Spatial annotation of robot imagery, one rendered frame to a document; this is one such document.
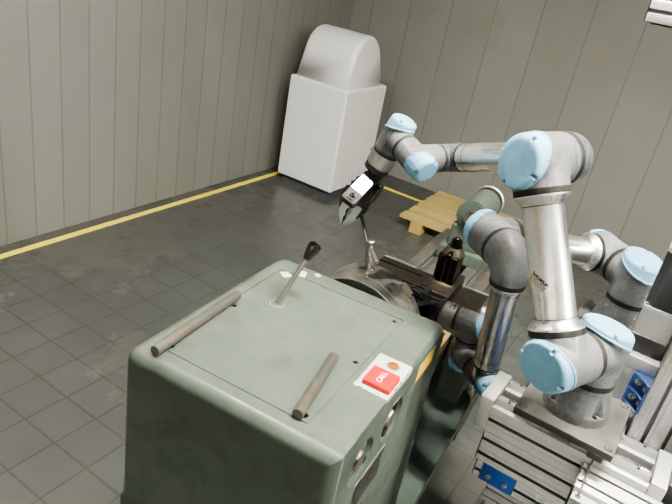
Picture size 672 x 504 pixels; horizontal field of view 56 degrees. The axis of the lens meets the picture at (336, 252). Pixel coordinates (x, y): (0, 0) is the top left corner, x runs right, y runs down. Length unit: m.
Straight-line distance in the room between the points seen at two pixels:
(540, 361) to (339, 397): 0.42
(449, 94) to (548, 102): 0.91
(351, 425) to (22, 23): 3.31
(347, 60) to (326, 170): 0.93
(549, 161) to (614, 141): 4.41
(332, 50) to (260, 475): 4.51
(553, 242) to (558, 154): 0.18
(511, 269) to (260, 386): 0.75
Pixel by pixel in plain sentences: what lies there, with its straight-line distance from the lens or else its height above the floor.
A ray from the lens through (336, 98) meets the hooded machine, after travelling 5.31.
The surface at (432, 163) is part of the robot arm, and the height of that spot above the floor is 1.57.
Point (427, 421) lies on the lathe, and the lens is 2.37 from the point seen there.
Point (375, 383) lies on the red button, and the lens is 1.26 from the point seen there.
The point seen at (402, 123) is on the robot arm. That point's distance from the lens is 1.66.
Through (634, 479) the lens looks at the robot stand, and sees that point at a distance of 1.58.
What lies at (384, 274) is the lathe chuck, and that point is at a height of 1.24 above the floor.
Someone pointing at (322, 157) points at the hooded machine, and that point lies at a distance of 5.46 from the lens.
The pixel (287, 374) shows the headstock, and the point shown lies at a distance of 1.25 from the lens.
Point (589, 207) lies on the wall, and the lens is 5.85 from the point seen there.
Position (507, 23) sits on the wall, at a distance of 5.87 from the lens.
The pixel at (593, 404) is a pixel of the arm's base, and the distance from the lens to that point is 1.52.
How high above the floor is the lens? 2.02
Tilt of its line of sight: 26 degrees down
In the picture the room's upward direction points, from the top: 11 degrees clockwise
